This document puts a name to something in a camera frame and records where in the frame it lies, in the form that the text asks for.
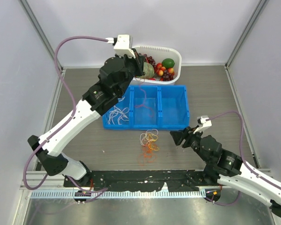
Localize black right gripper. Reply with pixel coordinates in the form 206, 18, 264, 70
170, 125, 210, 164

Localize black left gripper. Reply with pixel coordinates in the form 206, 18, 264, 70
116, 49, 146, 97

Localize orange cable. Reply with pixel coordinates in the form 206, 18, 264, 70
133, 76, 155, 118
137, 145, 157, 167

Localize yellow cable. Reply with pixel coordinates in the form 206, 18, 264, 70
144, 132, 160, 152

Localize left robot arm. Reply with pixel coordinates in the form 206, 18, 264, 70
28, 53, 146, 187

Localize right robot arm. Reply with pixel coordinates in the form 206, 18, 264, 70
170, 127, 281, 218

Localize green melon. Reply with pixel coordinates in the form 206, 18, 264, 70
142, 62, 155, 79

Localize red grape bunch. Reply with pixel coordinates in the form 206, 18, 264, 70
143, 54, 156, 66

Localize right blue bin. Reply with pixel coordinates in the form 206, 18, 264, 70
159, 85, 190, 130

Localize red yellow peaches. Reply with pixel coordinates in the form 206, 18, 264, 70
154, 63, 175, 82

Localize white plastic basket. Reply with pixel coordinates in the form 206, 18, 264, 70
130, 45, 182, 86

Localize green mango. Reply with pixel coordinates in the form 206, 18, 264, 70
162, 58, 175, 69

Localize left blue bin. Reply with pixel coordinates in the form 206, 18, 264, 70
102, 87, 130, 130

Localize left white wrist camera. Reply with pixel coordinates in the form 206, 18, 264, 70
106, 34, 135, 58

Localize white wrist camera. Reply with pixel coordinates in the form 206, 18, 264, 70
106, 34, 135, 58
193, 115, 212, 134

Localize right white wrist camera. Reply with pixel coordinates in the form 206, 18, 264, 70
193, 115, 212, 134

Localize white slotted cable duct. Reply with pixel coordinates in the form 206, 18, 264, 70
30, 189, 206, 199

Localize aluminium frame rail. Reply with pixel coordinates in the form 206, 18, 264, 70
20, 170, 68, 190

